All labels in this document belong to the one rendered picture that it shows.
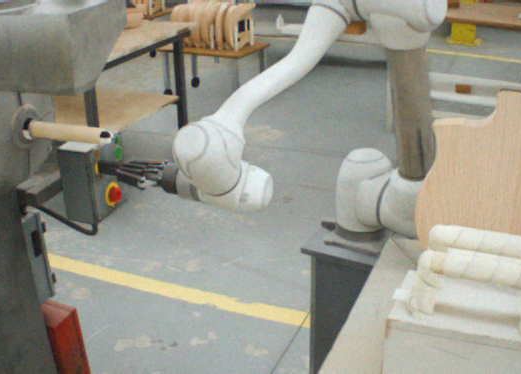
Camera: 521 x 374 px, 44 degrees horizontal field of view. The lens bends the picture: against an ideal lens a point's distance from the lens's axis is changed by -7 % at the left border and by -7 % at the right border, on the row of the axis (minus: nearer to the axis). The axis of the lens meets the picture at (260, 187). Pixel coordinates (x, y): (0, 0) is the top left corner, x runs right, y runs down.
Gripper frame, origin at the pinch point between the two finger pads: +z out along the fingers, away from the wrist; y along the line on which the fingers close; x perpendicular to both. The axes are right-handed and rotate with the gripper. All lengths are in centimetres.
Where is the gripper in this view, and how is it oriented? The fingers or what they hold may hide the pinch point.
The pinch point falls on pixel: (110, 168)
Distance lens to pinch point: 166.4
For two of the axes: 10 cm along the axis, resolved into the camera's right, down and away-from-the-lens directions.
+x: -0.3, -9.1, -4.1
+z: -9.2, -1.3, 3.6
